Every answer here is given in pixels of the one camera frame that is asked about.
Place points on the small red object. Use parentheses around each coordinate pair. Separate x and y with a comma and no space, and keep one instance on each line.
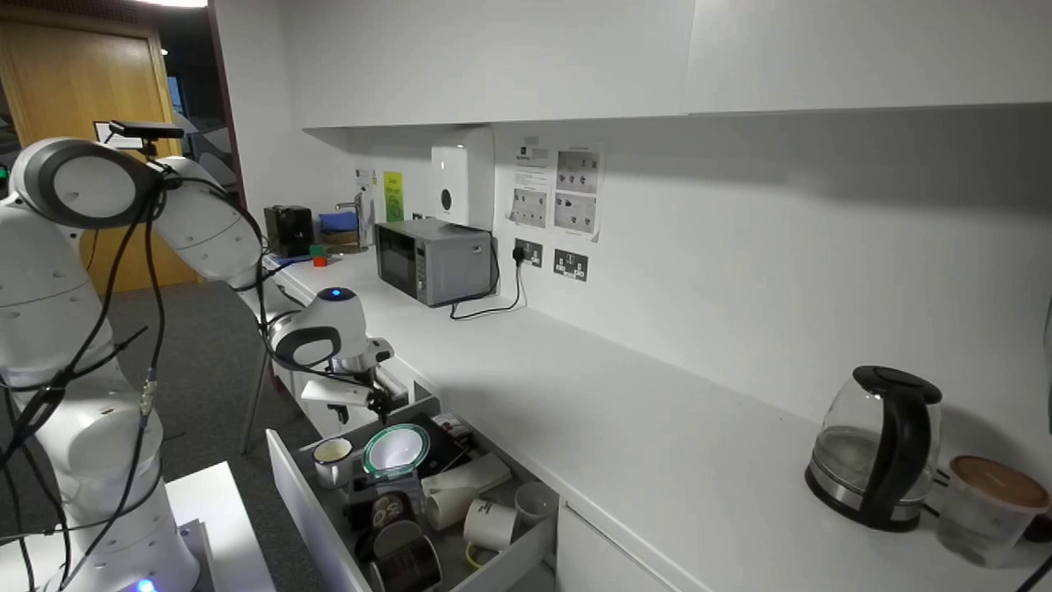
(320,259)

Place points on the green rimmed white plate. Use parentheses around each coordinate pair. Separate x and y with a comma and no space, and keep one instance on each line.
(396,450)

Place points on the black countertop appliance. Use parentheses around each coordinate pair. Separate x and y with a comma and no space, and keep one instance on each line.
(291,231)

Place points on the white mug yellow interior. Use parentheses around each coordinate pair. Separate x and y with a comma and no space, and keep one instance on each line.
(488,528)

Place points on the black camera on mount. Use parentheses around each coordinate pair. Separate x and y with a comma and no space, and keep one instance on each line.
(143,129)

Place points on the double wall socket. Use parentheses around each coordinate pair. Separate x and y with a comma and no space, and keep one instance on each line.
(528,250)
(571,263)

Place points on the tall white instruction notice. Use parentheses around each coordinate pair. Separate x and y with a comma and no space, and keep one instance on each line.
(531,204)

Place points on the white paper towel dispenser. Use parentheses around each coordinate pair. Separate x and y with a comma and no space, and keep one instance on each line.
(447,181)

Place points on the small white mug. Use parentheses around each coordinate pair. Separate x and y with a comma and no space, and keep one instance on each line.
(534,501)

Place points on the white paper pouch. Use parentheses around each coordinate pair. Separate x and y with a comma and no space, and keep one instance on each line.
(478,473)

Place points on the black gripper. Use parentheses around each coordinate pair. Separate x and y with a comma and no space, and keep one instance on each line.
(380,384)

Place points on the white tub brown lid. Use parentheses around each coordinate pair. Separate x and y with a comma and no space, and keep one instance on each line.
(991,512)

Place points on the blue box stack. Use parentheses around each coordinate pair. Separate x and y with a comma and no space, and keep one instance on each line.
(337,231)

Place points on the white mug blue rim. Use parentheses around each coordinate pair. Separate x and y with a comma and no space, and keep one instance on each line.
(333,451)

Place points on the glass electric kettle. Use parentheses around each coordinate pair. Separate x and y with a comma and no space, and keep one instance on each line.
(909,463)

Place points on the white robot stand table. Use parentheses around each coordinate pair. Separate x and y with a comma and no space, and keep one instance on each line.
(225,528)

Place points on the silver microwave oven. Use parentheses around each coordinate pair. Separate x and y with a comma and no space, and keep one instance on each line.
(438,263)

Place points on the wooden door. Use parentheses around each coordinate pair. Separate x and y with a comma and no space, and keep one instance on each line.
(66,78)

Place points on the black mug with script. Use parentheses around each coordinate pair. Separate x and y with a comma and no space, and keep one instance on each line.
(407,561)

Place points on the white wall cabinets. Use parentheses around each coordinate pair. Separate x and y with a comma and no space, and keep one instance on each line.
(659,55)

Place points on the white kitchen counter unit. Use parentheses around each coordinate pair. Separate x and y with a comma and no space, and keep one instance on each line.
(659,463)

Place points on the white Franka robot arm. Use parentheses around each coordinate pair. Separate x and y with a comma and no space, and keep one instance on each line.
(66,306)

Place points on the small picture notice sheet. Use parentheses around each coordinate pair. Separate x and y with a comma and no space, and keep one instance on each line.
(577,172)
(577,216)

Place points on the yellow green notice sheet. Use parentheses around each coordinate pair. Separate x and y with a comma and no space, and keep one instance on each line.
(393,198)

